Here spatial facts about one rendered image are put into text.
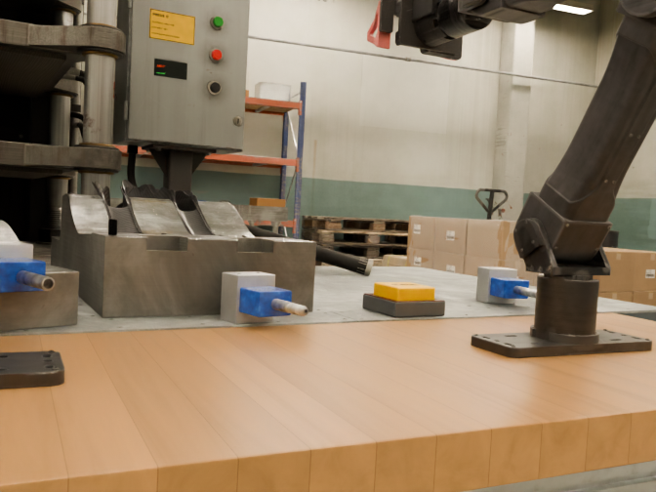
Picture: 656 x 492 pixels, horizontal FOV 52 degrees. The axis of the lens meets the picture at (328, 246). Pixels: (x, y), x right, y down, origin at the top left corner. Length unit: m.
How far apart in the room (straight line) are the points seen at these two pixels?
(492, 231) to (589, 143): 3.93
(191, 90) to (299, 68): 6.35
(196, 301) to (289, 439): 0.42
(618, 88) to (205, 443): 0.50
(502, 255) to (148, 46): 3.31
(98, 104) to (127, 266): 0.79
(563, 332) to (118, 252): 0.48
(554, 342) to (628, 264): 4.79
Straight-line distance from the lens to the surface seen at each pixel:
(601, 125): 0.71
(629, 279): 5.54
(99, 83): 1.53
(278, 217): 4.61
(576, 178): 0.72
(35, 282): 0.63
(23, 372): 0.51
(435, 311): 0.89
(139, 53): 1.70
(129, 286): 0.78
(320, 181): 7.98
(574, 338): 0.73
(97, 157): 1.49
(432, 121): 8.64
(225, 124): 1.73
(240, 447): 0.39
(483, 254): 4.71
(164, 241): 0.83
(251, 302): 0.73
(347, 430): 0.42
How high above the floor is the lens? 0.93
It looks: 3 degrees down
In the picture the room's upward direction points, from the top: 3 degrees clockwise
